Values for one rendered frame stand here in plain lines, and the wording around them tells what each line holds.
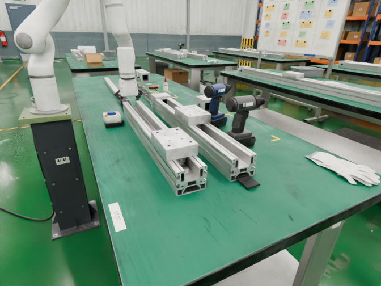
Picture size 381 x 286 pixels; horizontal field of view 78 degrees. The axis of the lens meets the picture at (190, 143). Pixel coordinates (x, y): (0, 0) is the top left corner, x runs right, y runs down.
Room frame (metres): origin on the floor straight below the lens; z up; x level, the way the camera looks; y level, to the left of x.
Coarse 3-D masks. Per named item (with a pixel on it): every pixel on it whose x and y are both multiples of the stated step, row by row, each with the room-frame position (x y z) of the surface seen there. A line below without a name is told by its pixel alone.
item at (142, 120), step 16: (128, 112) 1.17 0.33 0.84; (144, 112) 1.15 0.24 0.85; (144, 128) 0.89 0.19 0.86; (160, 128) 0.91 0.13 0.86; (144, 144) 0.89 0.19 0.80; (160, 160) 0.69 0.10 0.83; (192, 160) 0.64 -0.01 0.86; (176, 176) 0.56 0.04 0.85; (192, 176) 0.61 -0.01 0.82; (176, 192) 0.56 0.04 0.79
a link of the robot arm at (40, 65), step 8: (48, 40) 1.31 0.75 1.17; (48, 48) 1.32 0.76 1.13; (32, 56) 1.31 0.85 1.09; (40, 56) 1.31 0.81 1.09; (48, 56) 1.32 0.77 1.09; (32, 64) 1.24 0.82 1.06; (40, 64) 1.25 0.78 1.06; (48, 64) 1.28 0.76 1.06; (32, 72) 1.23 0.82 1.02; (40, 72) 1.23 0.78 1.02; (48, 72) 1.26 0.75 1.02
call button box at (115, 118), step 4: (116, 112) 1.17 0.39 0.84; (104, 116) 1.10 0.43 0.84; (108, 116) 1.10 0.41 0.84; (112, 116) 1.11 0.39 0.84; (116, 116) 1.11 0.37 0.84; (120, 116) 1.12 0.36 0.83; (104, 120) 1.10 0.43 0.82; (108, 120) 1.10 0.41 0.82; (112, 120) 1.10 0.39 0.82; (116, 120) 1.11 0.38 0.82; (120, 120) 1.12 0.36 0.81; (104, 124) 1.13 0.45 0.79; (108, 124) 1.10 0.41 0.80; (112, 124) 1.10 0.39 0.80; (116, 124) 1.11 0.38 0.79; (120, 124) 1.12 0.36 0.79
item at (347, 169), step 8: (320, 152) 0.86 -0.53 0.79; (312, 160) 0.80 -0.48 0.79; (320, 160) 0.79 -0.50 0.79; (328, 160) 0.79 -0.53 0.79; (336, 160) 0.79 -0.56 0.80; (344, 160) 0.79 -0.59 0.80; (328, 168) 0.74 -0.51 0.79; (336, 168) 0.73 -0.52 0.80; (344, 168) 0.72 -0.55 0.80; (352, 168) 0.72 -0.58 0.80; (360, 168) 0.72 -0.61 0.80; (368, 168) 0.73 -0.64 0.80; (344, 176) 0.69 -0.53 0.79; (352, 176) 0.68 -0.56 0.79; (360, 176) 0.67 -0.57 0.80; (368, 176) 0.67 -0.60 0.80; (376, 176) 0.67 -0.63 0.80; (368, 184) 0.64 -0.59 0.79; (376, 184) 0.65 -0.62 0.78
